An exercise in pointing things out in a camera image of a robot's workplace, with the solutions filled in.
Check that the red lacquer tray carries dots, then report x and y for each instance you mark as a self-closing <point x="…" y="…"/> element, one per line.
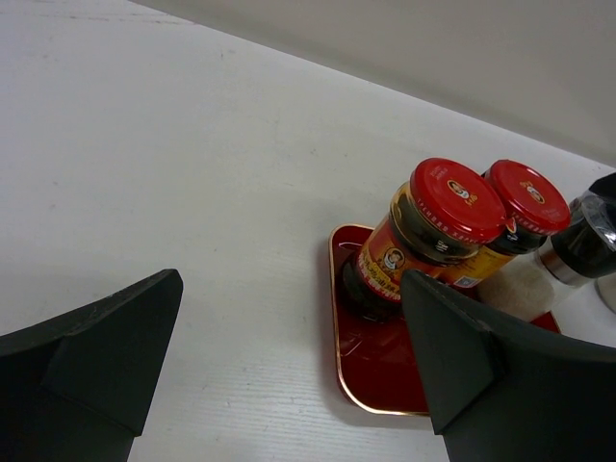
<point x="381" y="366"/>

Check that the pink spice jar grey lid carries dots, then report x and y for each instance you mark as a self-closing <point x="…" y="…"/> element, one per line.
<point x="530" y="285"/>

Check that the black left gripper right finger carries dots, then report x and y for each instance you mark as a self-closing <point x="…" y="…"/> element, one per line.
<point x="501" y="389"/>

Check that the red lid chili sauce jar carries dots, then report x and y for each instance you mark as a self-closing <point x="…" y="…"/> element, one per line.
<point x="442" y="216"/>

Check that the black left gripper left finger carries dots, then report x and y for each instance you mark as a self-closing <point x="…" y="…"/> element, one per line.
<point x="78" y="387"/>

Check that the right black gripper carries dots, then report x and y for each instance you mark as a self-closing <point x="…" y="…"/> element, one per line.
<point x="607" y="185"/>

